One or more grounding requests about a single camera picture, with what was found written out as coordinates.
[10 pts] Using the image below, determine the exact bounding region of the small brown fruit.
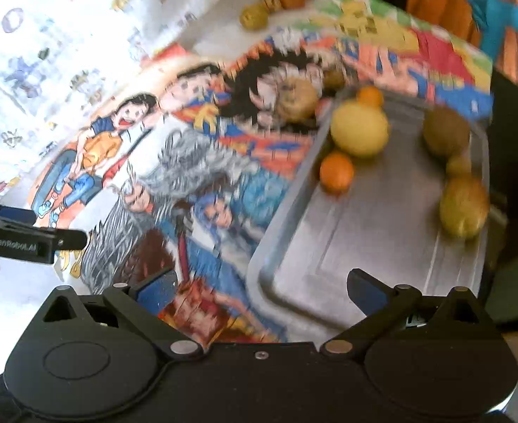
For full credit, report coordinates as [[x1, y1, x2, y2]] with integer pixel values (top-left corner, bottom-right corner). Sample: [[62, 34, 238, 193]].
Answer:
[[323, 68, 347, 91]]

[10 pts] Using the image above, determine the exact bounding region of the brown kiwi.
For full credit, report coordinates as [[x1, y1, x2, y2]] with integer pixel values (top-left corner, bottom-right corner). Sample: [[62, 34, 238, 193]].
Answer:
[[423, 106, 471, 157]]

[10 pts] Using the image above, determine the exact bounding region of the metal tray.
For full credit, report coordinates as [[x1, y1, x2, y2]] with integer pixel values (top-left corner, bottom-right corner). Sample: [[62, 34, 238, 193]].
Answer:
[[248, 86, 493, 344]]

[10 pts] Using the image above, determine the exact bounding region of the small yellow-brown fruit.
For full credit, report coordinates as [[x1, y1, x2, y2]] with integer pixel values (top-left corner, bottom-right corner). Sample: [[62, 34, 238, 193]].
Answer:
[[240, 4, 269, 31]]

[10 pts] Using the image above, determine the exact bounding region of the large green pear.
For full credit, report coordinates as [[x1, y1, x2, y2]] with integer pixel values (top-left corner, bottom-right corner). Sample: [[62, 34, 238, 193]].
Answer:
[[439, 175, 491, 239]]

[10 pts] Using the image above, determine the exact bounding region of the phoenix drawing sheet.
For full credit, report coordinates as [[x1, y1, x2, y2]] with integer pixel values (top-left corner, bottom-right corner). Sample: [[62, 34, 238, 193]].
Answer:
[[54, 128, 330, 344]]

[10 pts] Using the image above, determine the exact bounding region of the printed white blanket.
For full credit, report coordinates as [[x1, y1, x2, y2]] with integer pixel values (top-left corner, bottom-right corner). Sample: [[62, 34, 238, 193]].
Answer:
[[0, 0, 319, 212]]

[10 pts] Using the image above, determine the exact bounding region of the wall poster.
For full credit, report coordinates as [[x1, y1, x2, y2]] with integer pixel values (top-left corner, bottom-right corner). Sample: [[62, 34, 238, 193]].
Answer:
[[406, 0, 518, 93]]

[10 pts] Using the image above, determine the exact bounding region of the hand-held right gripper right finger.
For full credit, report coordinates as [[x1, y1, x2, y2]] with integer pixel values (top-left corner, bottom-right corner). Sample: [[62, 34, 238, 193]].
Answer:
[[320, 268, 494, 358]]

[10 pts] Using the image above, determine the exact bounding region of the small green-brown fruit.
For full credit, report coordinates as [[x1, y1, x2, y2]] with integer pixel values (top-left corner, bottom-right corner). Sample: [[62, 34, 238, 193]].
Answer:
[[445, 153, 473, 178]]

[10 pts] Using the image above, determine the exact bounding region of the orange-border cartoon poster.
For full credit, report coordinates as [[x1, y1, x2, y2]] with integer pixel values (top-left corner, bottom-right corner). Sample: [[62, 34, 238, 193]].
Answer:
[[27, 39, 251, 283]]

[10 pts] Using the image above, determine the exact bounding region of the large striped melon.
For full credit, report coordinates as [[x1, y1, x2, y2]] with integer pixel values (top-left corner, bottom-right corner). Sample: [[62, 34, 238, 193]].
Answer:
[[277, 78, 319, 123]]

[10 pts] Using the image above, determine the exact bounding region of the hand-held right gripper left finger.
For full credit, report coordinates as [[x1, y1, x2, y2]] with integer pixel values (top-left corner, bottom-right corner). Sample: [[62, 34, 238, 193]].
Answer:
[[32, 268, 204, 360]]

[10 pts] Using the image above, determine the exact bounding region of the yellow round fruit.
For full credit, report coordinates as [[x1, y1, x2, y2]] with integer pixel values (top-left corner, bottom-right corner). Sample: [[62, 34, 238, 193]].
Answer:
[[330, 100, 390, 159]]

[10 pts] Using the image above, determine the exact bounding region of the small orange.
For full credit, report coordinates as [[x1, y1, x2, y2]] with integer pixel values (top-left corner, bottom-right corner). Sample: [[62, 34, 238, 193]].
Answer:
[[319, 151, 355, 194], [356, 86, 384, 109]]

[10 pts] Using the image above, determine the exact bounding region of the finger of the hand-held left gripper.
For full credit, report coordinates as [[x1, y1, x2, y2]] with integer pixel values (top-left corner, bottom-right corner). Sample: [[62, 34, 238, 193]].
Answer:
[[32, 226, 88, 253], [0, 202, 38, 230]]

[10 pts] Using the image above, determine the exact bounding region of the green-border cartoon poster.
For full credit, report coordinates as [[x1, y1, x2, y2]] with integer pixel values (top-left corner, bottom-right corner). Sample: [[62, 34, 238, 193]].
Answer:
[[224, 0, 494, 151]]

